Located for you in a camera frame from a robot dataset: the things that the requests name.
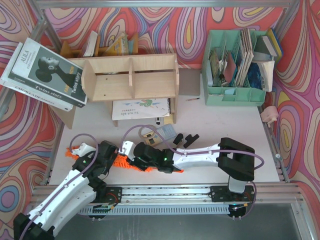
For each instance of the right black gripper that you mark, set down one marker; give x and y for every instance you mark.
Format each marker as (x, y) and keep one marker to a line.
(139, 155)

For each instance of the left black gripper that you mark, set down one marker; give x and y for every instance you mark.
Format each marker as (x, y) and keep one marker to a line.
(105, 149)

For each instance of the orange microfiber duster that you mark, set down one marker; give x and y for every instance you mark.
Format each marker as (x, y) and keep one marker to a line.
(121, 161)

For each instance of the small stapler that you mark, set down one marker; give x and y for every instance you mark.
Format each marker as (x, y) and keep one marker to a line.
(178, 139)

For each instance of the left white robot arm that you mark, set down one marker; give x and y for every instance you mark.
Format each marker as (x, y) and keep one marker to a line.
(81, 186)

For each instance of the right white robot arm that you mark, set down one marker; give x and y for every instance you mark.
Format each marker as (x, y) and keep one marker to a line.
(232, 157)

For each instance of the light wooden bookshelf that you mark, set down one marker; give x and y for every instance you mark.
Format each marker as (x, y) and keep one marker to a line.
(131, 77)

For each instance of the small beige box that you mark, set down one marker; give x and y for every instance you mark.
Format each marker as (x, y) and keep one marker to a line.
(152, 139)

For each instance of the black marker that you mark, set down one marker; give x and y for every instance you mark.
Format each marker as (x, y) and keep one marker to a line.
(158, 121)

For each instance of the black clip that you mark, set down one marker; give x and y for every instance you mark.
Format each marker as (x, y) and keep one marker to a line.
(189, 140)

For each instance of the spiral sketchbook with frog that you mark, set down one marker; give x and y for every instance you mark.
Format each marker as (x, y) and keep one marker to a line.
(140, 109)

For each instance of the small pencil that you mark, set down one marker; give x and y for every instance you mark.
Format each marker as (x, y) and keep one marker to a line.
(193, 99)

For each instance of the grey notebook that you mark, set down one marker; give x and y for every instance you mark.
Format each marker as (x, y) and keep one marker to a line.
(189, 82)

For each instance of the yellow book in rack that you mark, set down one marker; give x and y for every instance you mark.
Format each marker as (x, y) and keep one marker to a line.
(119, 47)

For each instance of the white book in rack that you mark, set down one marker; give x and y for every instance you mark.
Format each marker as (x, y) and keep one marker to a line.
(88, 48)

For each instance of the red brown booklet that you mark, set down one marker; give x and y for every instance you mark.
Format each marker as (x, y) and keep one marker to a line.
(230, 69)

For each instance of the mint green desk organizer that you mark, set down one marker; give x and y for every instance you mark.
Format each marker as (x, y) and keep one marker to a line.
(231, 95)

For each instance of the large Twins story magazine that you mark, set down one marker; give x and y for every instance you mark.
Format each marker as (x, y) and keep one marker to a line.
(46, 71)

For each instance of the white book under magazine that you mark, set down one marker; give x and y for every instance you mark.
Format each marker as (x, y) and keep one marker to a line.
(29, 91)

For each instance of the pink pig figurine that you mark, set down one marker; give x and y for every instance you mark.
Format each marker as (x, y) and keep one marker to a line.
(269, 115)

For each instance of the blue patterned book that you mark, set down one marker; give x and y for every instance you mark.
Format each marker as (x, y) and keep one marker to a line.
(254, 76)

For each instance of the white open book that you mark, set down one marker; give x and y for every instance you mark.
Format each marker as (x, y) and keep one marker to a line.
(266, 69)

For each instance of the grey book on organizer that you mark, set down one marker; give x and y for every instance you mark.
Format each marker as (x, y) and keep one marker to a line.
(265, 46)

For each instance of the blue yellow book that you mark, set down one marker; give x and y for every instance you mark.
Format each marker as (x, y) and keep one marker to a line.
(274, 39)

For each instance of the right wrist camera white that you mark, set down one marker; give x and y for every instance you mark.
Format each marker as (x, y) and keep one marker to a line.
(127, 149)

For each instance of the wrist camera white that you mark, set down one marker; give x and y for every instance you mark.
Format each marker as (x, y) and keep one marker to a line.
(82, 150)
(127, 149)

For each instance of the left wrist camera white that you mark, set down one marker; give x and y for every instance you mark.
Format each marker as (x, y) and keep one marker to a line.
(82, 150)

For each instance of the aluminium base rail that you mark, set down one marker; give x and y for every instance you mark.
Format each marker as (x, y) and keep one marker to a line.
(192, 199)

